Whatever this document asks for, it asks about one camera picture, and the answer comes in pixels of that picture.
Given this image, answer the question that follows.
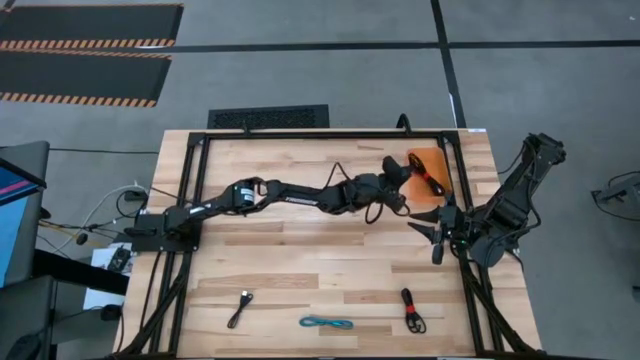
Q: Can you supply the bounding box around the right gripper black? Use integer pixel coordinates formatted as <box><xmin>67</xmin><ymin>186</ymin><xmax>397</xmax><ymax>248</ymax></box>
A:
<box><xmin>406</xmin><ymin>204</ymin><xmax>469</xmax><ymax>267</ymax></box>

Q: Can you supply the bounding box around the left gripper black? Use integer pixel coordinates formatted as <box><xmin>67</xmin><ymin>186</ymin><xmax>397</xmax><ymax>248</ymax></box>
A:
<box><xmin>343</xmin><ymin>155</ymin><xmax>417</xmax><ymax>216</ymax></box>

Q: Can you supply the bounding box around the black cable with red tie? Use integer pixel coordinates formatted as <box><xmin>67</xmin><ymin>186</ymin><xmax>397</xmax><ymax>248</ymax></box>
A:
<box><xmin>400</xmin><ymin>287</ymin><xmax>428</xmax><ymax>335</ymax></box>
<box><xmin>408</xmin><ymin>152</ymin><xmax>447</xmax><ymax>197</ymax></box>

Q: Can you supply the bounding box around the teal braided USB-C cable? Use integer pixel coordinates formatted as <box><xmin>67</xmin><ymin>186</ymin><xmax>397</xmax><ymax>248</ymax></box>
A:
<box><xmin>298</xmin><ymin>315</ymin><xmax>355</xmax><ymax>332</ymax></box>

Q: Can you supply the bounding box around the orange plastic bin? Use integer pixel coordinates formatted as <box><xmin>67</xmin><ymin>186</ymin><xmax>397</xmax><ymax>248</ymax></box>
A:
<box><xmin>402</xmin><ymin>146</ymin><xmax>454</xmax><ymax>207</ymax></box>

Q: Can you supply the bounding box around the black floor vent grille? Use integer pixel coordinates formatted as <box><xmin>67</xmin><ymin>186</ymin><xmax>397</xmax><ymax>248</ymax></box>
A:
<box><xmin>207</xmin><ymin>103</ymin><xmax>331</xmax><ymax>130</ymax></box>

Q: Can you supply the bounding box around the grey stand base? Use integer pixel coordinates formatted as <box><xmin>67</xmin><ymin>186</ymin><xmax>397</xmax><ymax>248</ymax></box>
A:
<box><xmin>590</xmin><ymin>171</ymin><xmax>640</xmax><ymax>222</ymax></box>

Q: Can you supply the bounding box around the small black device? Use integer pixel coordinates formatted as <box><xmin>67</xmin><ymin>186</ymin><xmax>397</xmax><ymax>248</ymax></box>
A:
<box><xmin>109</xmin><ymin>246</ymin><xmax>133</xmax><ymax>274</ymax></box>

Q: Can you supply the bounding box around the black power adapter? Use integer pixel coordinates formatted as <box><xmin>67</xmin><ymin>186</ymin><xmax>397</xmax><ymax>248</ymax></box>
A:
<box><xmin>99</xmin><ymin>303</ymin><xmax>124</xmax><ymax>322</ymax></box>

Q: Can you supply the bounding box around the white paper sheet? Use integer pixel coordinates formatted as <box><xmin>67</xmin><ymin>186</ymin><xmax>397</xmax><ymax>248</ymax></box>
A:
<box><xmin>81</xmin><ymin>242</ymin><xmax>134</xmax><ymax>312</ymax></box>

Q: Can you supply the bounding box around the black hazard-striped floor mat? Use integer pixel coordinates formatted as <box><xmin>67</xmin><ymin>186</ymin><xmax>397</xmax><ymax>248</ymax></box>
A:
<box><xmin>0</xmin><ymin>3</ymin><xmax>185</xmax><ymax>52</ymax></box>
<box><xmin>0</xmin><ymin>48</ymin><xmax>173</xmax><ymax>109</ymax></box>

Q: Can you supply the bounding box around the blue-screen monitor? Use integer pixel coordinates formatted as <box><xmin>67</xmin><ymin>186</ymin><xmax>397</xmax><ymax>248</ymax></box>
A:
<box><xmin>0</xmin><ymin>156</ymin><xmax>49</xmax><ymax>290</ymax></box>

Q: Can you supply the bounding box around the black aluminium table frame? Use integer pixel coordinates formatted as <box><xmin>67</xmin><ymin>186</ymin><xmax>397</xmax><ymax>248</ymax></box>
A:
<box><xmin>112</xmin><ymin>128</ymin><xmax>544</xmax><ymax>360</ymax></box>

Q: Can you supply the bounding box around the plain black USB-C cable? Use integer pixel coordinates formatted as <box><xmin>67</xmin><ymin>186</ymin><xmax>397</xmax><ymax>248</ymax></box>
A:
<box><xmin>226</xmin><ymin>290</ymin><xmax>255</xmax><ymax>330</ymax></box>

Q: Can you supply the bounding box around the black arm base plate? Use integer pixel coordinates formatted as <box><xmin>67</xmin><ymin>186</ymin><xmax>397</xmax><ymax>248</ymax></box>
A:
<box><xmin>131</xmin><ymin>212</ymin><xmax>202</xmax><ymax>253</ymax></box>

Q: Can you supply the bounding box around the white cable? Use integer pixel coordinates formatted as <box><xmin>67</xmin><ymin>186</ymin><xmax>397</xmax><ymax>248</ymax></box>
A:
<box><xmin>52</xmin><ymin>183</ymin><xmax>150</xmax><ymax>254</ymax></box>

